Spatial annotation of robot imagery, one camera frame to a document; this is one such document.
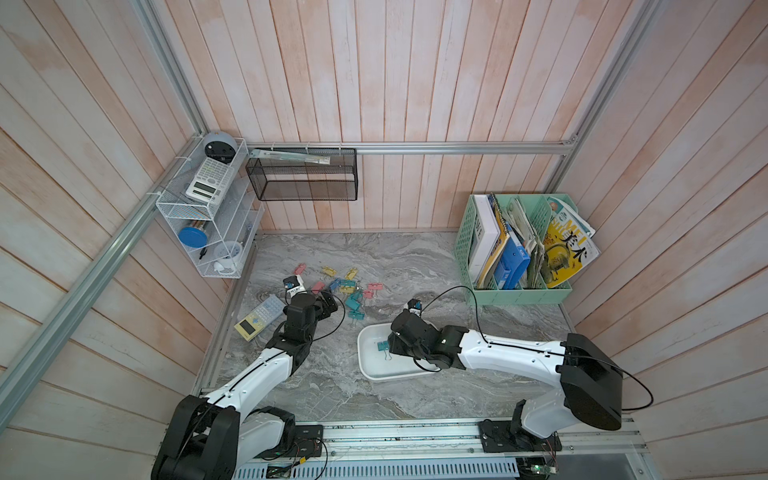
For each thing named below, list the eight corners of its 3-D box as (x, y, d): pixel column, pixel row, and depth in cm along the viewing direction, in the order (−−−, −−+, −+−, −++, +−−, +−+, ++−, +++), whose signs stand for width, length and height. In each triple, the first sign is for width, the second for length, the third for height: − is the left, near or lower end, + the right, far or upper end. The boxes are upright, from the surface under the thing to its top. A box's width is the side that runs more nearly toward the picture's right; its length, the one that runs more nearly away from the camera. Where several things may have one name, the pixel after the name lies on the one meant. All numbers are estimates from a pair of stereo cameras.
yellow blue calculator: (235, 329, 95) (232, 326, 94) (274, 296, 103) (272, 293, 102) (248, 342, 93) (246, 339, 91) (288, 307, 101) (286, 304, 99)
